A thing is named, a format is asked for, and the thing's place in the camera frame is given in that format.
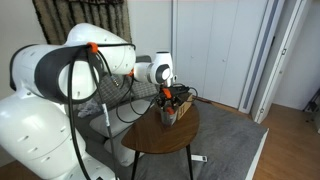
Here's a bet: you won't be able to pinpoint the woven wall hanging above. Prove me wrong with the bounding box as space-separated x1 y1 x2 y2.
32 0 132 45

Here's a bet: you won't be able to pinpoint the orange-capped glue stick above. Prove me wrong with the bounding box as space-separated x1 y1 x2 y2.
166 107 175 115
162 88 172 99

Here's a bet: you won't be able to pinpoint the grey floor rug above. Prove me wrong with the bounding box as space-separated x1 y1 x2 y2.
135 102 268 180

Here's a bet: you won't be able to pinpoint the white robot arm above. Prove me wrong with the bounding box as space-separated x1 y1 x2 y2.
0 23 173 180

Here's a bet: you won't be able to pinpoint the far plaid pillow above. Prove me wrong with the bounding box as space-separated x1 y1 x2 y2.
94 75 158 109

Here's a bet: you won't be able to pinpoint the right grey cushion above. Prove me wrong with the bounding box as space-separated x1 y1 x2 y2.
104 138 135 167

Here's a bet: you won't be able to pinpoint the left grey cushion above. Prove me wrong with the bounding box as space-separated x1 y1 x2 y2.
90 99 150 137

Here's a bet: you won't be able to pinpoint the grey cushion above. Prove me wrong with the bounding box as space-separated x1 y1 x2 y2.
90 99 150 137
104 138 135 167

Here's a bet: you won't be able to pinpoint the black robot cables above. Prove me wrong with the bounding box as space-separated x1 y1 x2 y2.
66 42 199 180

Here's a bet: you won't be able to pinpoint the grey mesh pen holder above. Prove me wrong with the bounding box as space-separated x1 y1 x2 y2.
160 105 177 126

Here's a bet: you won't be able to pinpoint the cardboard box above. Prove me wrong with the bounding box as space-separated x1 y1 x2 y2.
177 92 193 120

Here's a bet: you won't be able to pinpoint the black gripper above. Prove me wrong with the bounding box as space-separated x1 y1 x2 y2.
159 84 190 104

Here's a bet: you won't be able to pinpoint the walnut side table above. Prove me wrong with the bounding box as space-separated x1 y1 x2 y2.
121 104 200 180

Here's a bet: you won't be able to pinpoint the white closet doors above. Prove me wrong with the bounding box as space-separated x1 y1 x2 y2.
175 0 268 108

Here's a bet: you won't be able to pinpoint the white remote control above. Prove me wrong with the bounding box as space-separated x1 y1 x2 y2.
191 155 208 162

